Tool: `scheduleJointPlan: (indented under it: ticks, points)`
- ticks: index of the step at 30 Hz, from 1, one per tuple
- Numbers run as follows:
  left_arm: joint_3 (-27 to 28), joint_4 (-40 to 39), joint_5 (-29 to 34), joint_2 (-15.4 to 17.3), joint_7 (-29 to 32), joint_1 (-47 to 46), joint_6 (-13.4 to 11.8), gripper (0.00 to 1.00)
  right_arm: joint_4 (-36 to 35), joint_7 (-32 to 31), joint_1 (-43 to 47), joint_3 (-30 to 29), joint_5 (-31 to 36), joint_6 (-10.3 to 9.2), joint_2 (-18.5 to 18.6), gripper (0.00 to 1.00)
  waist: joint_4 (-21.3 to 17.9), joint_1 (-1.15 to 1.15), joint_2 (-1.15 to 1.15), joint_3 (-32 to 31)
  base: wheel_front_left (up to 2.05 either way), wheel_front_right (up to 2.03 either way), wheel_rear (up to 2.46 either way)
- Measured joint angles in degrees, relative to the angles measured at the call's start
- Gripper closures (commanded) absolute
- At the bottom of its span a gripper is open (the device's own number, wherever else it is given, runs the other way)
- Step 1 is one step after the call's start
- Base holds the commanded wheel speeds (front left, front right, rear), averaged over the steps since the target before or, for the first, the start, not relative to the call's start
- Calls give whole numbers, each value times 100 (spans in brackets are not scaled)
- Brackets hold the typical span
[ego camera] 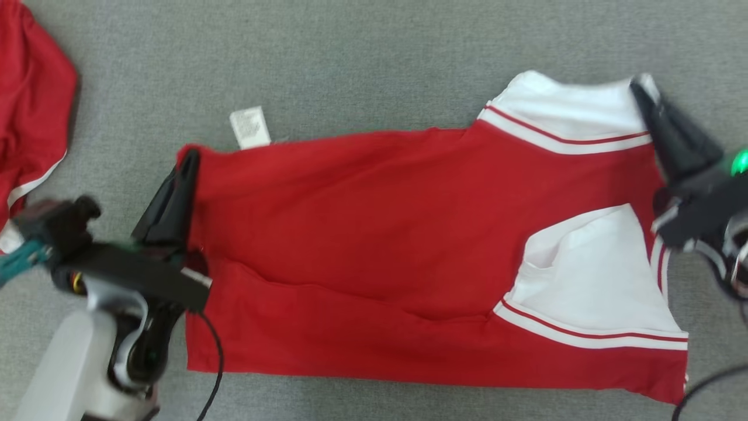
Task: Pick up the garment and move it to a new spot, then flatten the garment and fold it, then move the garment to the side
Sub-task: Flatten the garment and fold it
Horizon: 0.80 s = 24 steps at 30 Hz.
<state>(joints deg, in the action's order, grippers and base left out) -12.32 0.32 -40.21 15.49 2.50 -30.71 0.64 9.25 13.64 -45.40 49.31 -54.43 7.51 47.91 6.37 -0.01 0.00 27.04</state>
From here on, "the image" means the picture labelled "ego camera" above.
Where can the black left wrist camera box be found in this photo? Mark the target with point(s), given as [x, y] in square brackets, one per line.
[61, 225]

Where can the red shorts with white trim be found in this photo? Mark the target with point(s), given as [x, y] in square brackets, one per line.
[29, 105]

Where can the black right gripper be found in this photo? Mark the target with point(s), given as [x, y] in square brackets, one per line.
[707, 202]

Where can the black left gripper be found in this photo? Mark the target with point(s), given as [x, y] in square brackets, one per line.
[140, 269]

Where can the grey fabric sofa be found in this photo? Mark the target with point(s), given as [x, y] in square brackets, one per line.
[350, 58]

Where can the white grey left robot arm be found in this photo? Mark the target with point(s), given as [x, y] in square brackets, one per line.
[64, 374]

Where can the red white basketball jersey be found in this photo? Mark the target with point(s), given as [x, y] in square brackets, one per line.
[380, 222]

